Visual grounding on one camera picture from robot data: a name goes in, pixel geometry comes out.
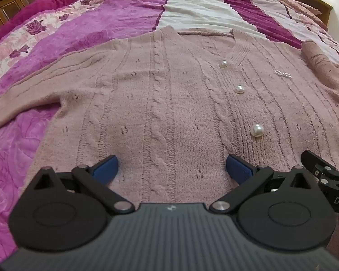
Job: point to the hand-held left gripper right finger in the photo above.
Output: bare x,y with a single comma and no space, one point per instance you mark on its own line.
238,169

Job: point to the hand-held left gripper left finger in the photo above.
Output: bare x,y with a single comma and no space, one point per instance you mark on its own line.
107,168

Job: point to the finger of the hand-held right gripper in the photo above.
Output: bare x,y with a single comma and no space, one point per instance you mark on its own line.
310,159

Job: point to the pink knit cardigan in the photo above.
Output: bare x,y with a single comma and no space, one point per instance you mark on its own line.
172,104

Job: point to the pink crochet-trimmed cloth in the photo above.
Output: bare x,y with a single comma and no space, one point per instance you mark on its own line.
305,8

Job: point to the purple floral bedspread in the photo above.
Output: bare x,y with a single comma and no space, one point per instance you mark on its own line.
115,14

